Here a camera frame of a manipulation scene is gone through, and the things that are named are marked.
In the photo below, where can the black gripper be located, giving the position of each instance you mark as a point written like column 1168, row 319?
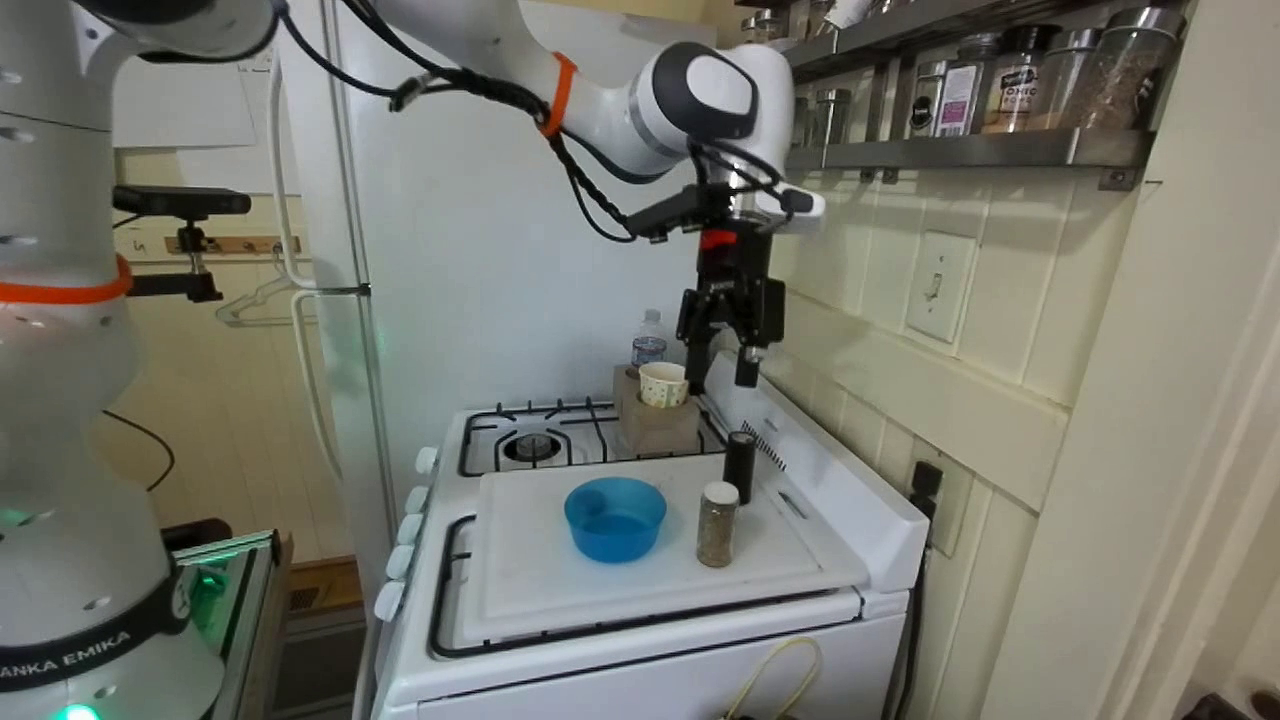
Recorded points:
column 734, row 290

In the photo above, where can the white wall outlet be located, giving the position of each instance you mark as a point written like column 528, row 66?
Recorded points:
column 939, row 287

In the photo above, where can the patterned paper cup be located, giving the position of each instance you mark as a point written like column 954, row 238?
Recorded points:
column 660, row 385

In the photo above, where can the clear water bottle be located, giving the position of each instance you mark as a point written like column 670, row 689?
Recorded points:
column 649, row 342

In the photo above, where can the metal spice rack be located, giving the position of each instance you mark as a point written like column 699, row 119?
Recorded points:
column 969, row 85

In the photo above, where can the white gas stove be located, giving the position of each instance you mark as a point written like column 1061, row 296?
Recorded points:
column 799, row 657

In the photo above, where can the grey spice bottle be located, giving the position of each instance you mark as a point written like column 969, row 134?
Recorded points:
column 717, row 513

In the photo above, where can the white refrigerator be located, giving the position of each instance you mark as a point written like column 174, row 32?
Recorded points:
column 449, row 261

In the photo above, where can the cardboard cup carrier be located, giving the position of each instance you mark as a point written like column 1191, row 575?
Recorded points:
column 652, row 428

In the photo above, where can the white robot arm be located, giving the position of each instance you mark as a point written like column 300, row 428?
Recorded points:
column 95, row 608

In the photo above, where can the black pepper grinder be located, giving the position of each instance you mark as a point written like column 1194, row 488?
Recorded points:
column 741, row 462

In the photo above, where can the blue plastic bowl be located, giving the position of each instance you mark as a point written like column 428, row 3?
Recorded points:
column 614, row 519

